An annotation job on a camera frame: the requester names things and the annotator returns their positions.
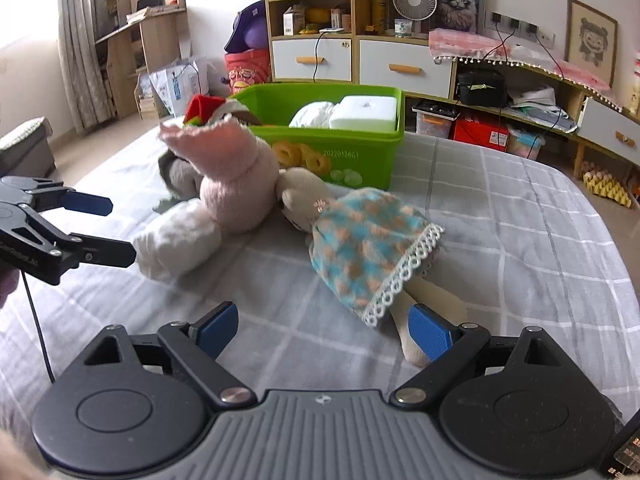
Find white paper bag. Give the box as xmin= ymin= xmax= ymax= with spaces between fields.
xmin=150 ymin=57 xmax=211 ymax=117

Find grey checked bedsheet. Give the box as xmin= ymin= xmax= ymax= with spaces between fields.
xmin=0 ymin=120 xmax=640 ymax=441

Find low wooden cabinet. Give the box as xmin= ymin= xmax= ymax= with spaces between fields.
xmin=402 ymin=55 xmax=640 ymax=181

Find red box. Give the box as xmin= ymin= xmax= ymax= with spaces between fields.
xmin=452 ymin=117 xmax=510 ymax=151

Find grey storage ottoman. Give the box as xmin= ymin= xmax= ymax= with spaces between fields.
xmin=0 ymin=116 xmax=57 ymax=178

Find purple ball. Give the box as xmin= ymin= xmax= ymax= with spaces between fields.
xmin=224 ymin=0 xmax=268 ymax=53

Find wooden cabinet with white drawers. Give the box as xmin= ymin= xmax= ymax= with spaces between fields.
xmin=262 ymin=0 xmax=458 ymax=98

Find white tissue pack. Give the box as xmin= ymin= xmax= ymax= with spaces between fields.
xmin=329 ymin=95 xmax=399 ymax=133

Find white papers pile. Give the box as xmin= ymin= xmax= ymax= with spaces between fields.
xmin=510 ymin=86 xmax=576 ymax=131

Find pink plush toy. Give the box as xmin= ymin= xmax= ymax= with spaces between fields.
xmin=159 ymin=112 xmax=281 ymax=235

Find white plush toy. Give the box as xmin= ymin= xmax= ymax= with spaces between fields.
xmin=132 ymin=199 xmax=223 ymax=281

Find beige curtain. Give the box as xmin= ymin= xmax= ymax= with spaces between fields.
xmin=57 ymin=0 xmax=118 ymax=136

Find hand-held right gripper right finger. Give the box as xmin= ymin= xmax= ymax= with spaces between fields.
xmin=389 ymin=303 xmax=568 ymax=409

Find grey plush toy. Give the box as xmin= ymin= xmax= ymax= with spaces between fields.
xmin=157 ymin=152 xmax=203 ymax=213

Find small white standing fan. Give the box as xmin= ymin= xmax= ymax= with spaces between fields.
xmin=392 ymin=0 xmax=439 ymax=37

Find yellow egg tray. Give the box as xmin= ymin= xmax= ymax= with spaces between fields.
xmin=582 ymin=170 xmax=635 ymax=208

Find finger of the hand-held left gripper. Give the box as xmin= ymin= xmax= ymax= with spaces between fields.
xmin=15 ymin=205 xmax=137 ymax=287
xmin=15 ymin=176 xmax=114 ymax=217

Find wall power sockets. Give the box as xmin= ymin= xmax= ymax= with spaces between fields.
xmin=490 ymin=11 xmax=556 ymax=43

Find black device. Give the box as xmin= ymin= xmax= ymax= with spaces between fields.
xmin=597 ymin=422 xmax=640 ymax=480

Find black cable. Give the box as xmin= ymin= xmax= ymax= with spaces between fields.
xmin=21 ymin=270 xmax=57 ymax=386

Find wooden desk with shelves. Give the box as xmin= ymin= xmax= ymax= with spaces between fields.
xmin=95 ymin=0 xmax=188 ymax=121

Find red printed bucket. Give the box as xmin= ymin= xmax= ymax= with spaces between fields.
xmin=225 ymin=49 xmax=273 ymax=98

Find framed cat picture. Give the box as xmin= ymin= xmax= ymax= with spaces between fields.
xmin=431 ymin=0 xmax=487 ymax=36

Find green plastic basket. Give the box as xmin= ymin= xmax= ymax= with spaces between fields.
xmin=227 ymin=82 xmax=405 ymax=191

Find red and white santa plush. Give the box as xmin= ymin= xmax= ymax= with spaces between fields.
xmin=182 ymin=93 xmax=263 ymax=128

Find black bag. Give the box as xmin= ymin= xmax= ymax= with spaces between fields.
xmin=457 ymin=69 xmax=507 ymax=107

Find beige doll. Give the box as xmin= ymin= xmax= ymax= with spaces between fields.
xmin=276 ymin=166 xmax=471 ymax=368

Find pink fringed cloth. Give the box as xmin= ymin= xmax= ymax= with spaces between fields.
xmin=428 ymin=27 xmax=623 ymax=113

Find framed cartoon girl picture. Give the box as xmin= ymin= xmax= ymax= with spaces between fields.
xmin=565 ymin=0 xmax=619 ymax=88

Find clear plastic storage box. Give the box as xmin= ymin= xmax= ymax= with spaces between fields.
xmin=411 ymin=101 xmax=459 ymax=139
xmin=506 ymin=127 xmax=546 ymax=162

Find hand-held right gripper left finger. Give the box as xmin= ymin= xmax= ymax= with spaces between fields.
xmin=75 ymin=301 xmax=258 ymax=410

